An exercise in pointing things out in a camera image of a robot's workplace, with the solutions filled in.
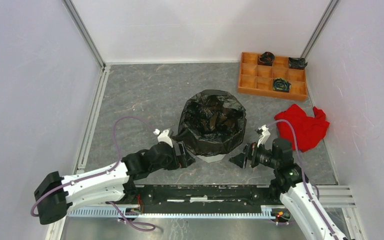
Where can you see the left aluminium corner post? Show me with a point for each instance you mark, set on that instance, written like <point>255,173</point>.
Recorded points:
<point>80,25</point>

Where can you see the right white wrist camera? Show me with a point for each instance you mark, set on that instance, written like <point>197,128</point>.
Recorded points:
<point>263,135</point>

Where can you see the blue yellow rolled tie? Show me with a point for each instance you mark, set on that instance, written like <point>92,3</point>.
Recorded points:
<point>281,85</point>

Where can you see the red cloth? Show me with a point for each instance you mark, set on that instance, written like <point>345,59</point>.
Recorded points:
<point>309,131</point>

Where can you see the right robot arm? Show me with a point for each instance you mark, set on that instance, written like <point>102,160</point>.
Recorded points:
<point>292,188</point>

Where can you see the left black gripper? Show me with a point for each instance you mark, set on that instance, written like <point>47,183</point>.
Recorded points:
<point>183,160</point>

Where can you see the wooden compartment tray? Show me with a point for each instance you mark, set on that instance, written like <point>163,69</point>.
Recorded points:
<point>257,79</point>

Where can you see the right aluminium corner post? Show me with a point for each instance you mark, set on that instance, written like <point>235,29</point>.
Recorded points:
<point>324,19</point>

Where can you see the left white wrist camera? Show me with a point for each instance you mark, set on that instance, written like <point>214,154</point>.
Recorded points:
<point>164,136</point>

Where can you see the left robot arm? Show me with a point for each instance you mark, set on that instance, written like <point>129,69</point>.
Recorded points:
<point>58,195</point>

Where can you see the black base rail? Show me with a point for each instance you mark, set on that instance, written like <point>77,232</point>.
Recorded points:
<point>201,199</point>

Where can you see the black trash bag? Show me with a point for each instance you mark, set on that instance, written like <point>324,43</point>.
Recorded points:
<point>213,122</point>

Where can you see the white trash bin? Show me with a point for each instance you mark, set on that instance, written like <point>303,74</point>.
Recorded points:
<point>211,159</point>

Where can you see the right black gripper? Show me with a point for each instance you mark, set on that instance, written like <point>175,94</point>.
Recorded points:
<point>250,151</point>

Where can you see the orange black rolled tie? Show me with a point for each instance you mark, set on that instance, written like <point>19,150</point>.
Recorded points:
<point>266,59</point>

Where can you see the dark grey rolled tie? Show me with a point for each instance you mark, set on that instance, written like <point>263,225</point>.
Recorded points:
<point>297,63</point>

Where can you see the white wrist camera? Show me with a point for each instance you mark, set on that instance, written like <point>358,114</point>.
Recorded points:
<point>164,136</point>
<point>263,135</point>

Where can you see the aluminium corner post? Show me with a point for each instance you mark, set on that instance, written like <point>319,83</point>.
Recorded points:
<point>324,19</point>
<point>80,25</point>

